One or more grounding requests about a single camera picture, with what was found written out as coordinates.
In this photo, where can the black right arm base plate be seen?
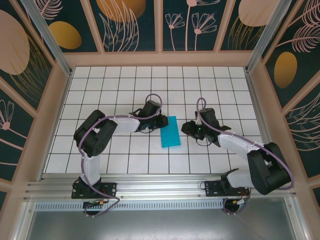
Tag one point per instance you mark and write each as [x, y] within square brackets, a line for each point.
[212, 190]

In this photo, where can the aluminium corner post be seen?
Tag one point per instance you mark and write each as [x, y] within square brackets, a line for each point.
[265, 37]
[47, 37]

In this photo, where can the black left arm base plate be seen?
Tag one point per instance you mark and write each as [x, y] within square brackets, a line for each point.
[110, 188]

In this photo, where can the blue paper sheet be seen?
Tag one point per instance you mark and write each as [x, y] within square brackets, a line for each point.
[170, 132]

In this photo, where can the grey metal panel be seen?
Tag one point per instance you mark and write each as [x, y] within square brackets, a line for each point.
[160, 225]

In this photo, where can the aluminium side rail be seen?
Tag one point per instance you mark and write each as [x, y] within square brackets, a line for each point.
[260, 120]

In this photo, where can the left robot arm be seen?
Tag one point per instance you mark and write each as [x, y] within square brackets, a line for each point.
[95, 140]

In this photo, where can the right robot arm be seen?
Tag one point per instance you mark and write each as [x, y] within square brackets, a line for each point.
[265, 170]

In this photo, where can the aluminium mounting rail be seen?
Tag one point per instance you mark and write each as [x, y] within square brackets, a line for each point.
[160, 186]

